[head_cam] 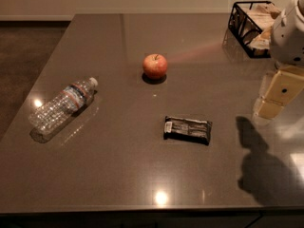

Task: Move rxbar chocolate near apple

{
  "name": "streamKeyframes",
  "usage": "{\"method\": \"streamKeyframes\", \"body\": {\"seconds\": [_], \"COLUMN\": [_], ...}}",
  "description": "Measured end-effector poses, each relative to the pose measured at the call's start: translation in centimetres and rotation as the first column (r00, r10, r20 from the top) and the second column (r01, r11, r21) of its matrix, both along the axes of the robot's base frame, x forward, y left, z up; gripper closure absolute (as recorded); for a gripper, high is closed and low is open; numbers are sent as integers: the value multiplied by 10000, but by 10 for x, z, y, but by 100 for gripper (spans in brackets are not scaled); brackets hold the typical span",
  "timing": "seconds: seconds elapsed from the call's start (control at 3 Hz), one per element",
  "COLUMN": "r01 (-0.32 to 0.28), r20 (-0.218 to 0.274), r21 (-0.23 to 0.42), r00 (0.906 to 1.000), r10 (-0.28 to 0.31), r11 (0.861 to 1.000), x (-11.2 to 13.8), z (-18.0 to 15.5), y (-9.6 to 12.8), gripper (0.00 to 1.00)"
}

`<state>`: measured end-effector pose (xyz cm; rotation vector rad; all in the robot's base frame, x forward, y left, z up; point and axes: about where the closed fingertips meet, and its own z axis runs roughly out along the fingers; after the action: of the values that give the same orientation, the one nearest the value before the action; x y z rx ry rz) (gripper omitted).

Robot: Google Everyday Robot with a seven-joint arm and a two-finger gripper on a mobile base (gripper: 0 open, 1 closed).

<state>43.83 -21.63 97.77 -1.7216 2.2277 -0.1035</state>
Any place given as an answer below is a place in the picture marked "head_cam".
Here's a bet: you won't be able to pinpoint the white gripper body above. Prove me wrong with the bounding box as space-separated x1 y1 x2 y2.
270 0 304 67

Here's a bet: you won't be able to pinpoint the black rxbar chocolate bar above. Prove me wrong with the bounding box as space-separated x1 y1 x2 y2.
163 116 212 145

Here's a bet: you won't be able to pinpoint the clear plastic water bottle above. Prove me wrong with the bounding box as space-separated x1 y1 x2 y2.
28 77 98 135

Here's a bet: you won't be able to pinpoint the black wire basket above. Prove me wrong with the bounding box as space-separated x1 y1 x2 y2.
228 0 281 59

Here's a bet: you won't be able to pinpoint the brown napkins in basket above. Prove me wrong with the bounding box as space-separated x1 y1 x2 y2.
234 3 282 57

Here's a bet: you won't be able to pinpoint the red apple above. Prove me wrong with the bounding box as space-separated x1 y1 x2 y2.
142 53 168 80

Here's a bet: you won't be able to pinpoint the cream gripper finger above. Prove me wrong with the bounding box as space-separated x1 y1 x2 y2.
262 66 304 105
253 97 284 120

